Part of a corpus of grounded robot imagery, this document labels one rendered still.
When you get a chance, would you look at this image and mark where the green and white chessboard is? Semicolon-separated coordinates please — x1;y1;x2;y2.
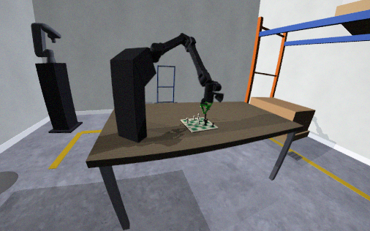
181;117;218;133

